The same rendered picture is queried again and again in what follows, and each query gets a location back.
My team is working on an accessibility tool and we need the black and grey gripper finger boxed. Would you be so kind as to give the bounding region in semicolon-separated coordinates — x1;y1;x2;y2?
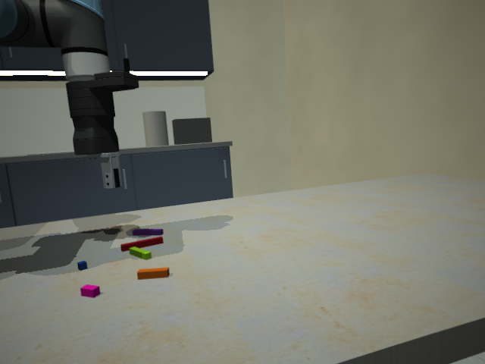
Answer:
87;152;116;189
112;152;122;187

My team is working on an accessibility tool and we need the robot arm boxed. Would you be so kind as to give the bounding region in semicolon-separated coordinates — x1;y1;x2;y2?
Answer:
0;0;108;56

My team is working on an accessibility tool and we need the purple rod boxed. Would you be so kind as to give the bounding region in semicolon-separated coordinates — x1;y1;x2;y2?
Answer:
133;229;163;236

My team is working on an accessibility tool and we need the small magenta block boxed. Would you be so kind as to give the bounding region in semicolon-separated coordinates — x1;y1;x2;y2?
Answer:
80;285;100;298

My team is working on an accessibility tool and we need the dark red rod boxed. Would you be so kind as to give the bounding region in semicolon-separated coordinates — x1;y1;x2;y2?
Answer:
120;237;163;252

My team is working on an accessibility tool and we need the orange rod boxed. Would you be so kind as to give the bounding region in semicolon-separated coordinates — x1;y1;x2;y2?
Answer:
137;268;170;280

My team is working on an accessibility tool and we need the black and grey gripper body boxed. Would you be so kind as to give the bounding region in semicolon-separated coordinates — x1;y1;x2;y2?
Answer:
62;52;139;155

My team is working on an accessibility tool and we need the lime green rod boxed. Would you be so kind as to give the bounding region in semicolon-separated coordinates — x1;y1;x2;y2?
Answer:
129;247;152;260

